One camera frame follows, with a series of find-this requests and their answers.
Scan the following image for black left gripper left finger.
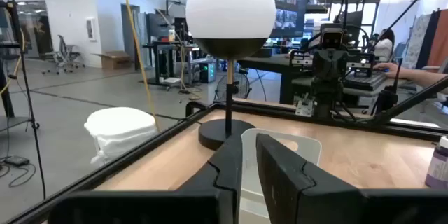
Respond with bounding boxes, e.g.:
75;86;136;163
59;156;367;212
48;134;244;224

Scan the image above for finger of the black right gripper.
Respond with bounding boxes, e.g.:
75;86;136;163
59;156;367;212
313;49;331;81
329;49;348;81

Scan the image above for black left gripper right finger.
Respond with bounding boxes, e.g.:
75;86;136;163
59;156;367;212
255;132;448;224

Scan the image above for purple food coloring bottle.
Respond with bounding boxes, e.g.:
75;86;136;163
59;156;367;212
424;135;448;190

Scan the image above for person's forearm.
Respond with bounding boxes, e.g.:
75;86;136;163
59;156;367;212
398;68;448;90

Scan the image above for black computer keyboard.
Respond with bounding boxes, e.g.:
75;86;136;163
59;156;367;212
344;71;389;92

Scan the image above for black table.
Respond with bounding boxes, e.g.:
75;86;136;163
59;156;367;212
237;54;316;105

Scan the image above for translucent plastic bin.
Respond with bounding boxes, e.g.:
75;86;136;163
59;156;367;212
239;127;323;220

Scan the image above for gray desk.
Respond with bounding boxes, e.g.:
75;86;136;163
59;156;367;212
290;75;426;106

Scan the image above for person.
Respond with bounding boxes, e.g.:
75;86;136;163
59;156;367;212
371;27;396;63

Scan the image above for person's hand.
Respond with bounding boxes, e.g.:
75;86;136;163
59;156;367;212
372;62;402;80

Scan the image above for black floor fan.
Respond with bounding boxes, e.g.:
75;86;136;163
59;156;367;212
213;71;251;103

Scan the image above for patterned fabric panel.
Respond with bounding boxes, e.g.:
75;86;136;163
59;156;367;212
402;13;432;69

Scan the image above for white globe table lamp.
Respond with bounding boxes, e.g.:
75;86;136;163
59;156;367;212
185;0;277;151

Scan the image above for lit computer tower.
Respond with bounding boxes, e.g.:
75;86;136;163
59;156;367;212
199;61;218;84

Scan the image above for black fabric panel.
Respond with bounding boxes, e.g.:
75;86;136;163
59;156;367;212
416;10;440;69

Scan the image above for orange fabric panel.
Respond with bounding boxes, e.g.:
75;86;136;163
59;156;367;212
427;8;448;67

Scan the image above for white lined trash bin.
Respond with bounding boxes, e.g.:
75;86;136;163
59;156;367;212
83;106;159;166

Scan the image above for black workstation desk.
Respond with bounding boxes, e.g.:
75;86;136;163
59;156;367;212
141;12;192;87

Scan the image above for cardboard box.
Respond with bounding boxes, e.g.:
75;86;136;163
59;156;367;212
91;50;134;71

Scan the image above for black light stand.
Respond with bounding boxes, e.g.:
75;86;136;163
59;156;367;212
0;0;48;200

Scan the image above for gray office chair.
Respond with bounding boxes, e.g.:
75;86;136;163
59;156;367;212
41;34;86;76

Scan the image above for black power adapter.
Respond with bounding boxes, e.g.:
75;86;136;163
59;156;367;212
3;155;31;167

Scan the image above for black equipment cart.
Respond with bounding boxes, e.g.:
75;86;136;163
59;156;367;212
0;0;31;130

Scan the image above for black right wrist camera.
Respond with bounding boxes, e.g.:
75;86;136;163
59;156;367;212
319;24;345;50

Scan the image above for video wall screens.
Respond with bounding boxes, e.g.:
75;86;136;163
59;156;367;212
258;0;311;39

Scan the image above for yellow hanging cable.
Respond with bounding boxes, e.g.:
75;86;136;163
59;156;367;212
120;0;162;132

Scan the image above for framed wall picture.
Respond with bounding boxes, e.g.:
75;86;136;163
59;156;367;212
85;17;97;41

